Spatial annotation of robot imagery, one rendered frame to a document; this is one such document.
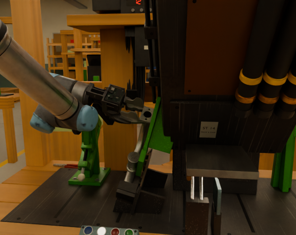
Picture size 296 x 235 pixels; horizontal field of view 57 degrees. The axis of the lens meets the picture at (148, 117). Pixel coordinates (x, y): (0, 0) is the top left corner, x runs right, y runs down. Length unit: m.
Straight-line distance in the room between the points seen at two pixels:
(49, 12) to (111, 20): 10.89
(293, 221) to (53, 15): 11.39
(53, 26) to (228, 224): 11.28
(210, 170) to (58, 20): 11.29
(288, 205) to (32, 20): 1.22
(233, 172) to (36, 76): 0.50
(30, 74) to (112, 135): 0.64
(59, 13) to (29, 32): 10.45
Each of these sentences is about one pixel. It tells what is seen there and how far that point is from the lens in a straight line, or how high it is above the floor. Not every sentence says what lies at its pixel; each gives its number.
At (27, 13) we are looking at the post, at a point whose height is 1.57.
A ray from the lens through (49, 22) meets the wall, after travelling 11.88.
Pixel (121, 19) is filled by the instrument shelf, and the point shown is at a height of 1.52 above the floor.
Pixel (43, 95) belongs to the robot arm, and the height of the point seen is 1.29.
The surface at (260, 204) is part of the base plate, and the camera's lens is 1.03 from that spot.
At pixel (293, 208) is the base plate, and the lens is 1.05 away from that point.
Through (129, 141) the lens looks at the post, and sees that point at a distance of 1.22.
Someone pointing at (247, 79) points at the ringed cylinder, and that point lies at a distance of 0.59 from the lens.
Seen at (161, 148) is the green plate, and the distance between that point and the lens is 0.82.
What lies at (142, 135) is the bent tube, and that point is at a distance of 0.96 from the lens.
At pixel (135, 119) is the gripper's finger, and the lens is 0.87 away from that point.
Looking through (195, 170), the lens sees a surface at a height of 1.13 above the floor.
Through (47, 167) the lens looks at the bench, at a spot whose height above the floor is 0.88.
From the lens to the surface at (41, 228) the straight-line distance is 0.90.
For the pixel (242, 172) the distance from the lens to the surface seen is 0.66.
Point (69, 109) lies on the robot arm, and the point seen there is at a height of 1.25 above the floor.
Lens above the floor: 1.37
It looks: 12 degrees down
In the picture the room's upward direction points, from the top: straight up
